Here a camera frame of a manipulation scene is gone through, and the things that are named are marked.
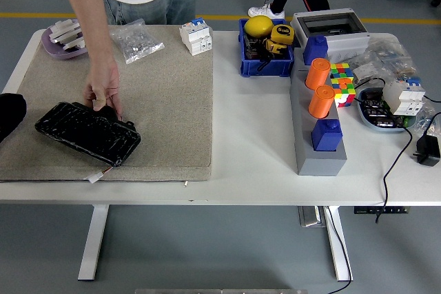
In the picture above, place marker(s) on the person's right forearm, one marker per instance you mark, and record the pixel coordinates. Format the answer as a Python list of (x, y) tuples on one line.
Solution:
[(89, 15)]

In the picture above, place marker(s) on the purple plastic bowl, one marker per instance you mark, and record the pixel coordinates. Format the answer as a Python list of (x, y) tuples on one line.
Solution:
[(63, 54)]

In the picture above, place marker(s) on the yellow black tool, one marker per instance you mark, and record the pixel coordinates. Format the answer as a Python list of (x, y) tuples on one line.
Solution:
[(275, 47)]

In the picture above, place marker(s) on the yellow round dome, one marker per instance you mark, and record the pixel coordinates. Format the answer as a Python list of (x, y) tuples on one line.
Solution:
[(259, 26)]

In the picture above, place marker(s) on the dark brown small part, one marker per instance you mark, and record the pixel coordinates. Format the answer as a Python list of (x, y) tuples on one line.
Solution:
[(253, 49)]

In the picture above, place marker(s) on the white table leg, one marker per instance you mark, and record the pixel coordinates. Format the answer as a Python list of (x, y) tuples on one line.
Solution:
[(93, 242), (339, 259)]

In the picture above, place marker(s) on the black table control panel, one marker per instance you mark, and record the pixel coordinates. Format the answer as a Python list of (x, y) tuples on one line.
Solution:
[(365, 210)]

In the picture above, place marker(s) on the small-cell multicolour puzzle cube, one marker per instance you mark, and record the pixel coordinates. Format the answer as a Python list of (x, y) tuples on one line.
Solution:
[(341, 70)]

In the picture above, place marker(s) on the blue square block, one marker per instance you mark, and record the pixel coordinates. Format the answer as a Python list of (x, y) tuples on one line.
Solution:
[(326, 137), (315, 51)]

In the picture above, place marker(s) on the grey electrical enclosure box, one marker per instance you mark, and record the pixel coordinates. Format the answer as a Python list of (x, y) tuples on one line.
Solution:
[(348, 44)]

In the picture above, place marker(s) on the small metal zipper pull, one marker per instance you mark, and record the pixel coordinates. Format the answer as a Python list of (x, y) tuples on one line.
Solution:
[(186, 184)]

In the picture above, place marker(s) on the clear bag of screws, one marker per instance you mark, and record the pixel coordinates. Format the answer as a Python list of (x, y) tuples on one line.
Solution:
[(138, 42)]

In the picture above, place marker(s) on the grey block holder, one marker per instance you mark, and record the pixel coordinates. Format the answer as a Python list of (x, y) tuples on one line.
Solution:
[(320, 165)]

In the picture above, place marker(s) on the blue plastic bin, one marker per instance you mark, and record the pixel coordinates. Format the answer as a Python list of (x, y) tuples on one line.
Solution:
[(267, 68)]

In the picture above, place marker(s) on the light blue bowl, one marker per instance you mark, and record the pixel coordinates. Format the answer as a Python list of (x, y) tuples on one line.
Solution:
[(363, 116)]

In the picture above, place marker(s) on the clear bag of parts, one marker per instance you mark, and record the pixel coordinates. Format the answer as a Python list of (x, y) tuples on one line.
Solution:
[(367, 70), (429, 118), (391, 54)]

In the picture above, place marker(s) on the grey metal box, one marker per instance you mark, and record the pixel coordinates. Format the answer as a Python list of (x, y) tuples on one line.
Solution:
[(310, 216)]

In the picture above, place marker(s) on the dark electronic modules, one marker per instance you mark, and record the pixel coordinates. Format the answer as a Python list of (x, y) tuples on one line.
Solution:
[(375, 108)]

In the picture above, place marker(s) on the yellow black tape measure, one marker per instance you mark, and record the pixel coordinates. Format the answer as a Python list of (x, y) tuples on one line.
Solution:
[(283, 34)]

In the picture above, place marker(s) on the grey-brown felt mat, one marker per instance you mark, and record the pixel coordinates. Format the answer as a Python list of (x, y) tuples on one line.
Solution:
[(165, 108)]

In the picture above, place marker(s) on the white blue circuit breaker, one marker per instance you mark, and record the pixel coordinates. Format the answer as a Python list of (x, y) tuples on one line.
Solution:
[(404, 97), (196, 37)]

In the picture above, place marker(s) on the black power adapter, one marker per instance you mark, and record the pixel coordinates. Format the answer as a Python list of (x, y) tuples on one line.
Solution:
[(429, 153)]

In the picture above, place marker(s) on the orange cylinder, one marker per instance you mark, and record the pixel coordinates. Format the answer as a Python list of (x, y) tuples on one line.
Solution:
[(321, 103), (317, 75)]

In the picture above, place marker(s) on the white plastic pieces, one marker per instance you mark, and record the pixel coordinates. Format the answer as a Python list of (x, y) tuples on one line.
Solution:
[(65, 34)]

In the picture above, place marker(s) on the black rag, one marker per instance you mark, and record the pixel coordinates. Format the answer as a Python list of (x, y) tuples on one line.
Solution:
[(12, 111)]

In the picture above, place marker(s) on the person's right hand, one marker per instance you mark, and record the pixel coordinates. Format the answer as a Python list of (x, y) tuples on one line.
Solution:
[(102, 82)]

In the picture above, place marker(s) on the multicolour puzzle cube red side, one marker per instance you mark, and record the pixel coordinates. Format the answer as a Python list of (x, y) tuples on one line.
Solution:
[(344, 94)]

